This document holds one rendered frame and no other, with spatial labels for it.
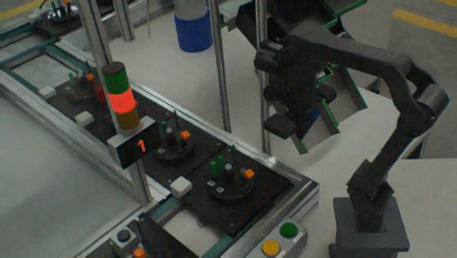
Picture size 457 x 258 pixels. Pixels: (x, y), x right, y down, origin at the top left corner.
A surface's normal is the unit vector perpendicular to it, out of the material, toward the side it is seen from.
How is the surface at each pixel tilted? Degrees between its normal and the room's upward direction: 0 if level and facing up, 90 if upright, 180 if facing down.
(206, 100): 0
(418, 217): 0
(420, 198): 0
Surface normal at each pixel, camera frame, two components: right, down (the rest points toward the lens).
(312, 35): 0.05, -0.69
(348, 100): 0.36, -0.19
